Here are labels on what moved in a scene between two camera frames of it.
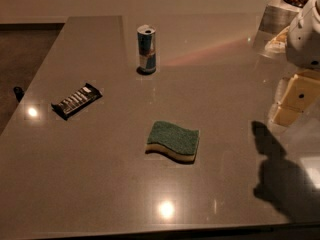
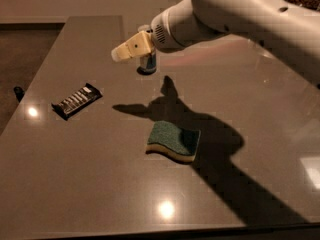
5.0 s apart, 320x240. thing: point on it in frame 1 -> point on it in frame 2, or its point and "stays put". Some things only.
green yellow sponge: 174,141 stays put
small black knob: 19,92 stays put
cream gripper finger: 300,92 -> 137,46
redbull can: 146,49 stays put
